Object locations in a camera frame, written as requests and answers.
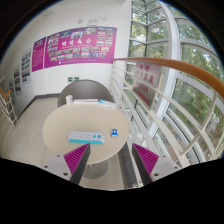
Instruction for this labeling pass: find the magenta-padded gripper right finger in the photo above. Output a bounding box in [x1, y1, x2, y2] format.
[131, 142, 182, 186]

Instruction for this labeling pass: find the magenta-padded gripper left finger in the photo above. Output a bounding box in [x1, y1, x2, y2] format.
[41, 142, 92, 186]

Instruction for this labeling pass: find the white and blue charger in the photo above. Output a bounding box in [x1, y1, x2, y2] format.
[110, 128, 120, 139]

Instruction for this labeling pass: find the small upright white carton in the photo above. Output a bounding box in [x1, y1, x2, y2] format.
[65, 94, 74, 106]

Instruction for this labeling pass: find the grey curved chair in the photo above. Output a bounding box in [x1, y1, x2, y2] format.
[57, 79, 115, 108]

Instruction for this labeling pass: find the white and red danger sign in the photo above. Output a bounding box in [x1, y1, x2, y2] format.
[132, 62, 163, 108]

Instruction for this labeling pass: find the white stair railing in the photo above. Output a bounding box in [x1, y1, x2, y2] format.
[0, 87, 18, 126]

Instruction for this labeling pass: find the white railing with wooden handrail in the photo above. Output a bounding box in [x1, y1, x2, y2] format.
[109, 57, 224, 168]

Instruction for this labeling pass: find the narrow magenta text poster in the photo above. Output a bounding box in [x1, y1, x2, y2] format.
[31, 37, 47, 73]

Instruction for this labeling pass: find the large magenta photo poster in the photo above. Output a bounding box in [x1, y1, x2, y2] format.
[43, 26, 118, 69]

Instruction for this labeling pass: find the white photo wall poster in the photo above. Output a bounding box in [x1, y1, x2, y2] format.
[13, 64, 22, 95]
[8, 79, 15, 100]
[20, 49, 33, 85]

